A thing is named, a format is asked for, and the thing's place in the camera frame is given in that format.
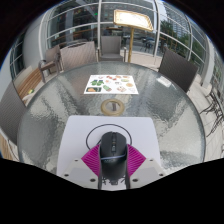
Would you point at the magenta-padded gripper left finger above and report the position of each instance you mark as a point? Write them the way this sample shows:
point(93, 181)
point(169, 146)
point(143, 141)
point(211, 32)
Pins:
point(81, 171)

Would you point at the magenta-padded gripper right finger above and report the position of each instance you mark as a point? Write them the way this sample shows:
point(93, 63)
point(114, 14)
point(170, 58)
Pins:
point(146, 171)

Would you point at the black computer mouse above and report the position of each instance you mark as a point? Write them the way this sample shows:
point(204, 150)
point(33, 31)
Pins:
point(113, 153)

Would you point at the white printed mouse pad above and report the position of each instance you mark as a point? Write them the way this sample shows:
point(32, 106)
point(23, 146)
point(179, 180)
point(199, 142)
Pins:
point(76, 140)

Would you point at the beige tape roll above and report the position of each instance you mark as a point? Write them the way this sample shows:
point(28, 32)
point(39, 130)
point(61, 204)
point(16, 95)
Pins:
point(104, 107)

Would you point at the wooden slatted bench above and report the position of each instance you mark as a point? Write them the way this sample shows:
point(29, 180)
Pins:
point(28, 81)
point(6, 148)

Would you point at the white sheet with colourful pictures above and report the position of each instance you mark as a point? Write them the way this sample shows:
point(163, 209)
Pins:
point(111, 85)

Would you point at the dark brown wicker chair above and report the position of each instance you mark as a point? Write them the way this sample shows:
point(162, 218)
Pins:
point(10, 113)
point(176, 70)

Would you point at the dark metal patio table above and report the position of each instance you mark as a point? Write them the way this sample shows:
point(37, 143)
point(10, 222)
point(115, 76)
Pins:
point(215, 103)

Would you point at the taupe wicker armchair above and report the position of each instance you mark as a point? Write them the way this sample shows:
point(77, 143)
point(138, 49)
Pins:
point(51, 56)

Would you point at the grey wicker chair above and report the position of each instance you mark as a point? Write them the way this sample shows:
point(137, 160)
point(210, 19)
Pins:
point(110, 45)

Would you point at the gold-framed sign stand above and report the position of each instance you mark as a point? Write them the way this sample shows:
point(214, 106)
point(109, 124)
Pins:
point(133, 19)

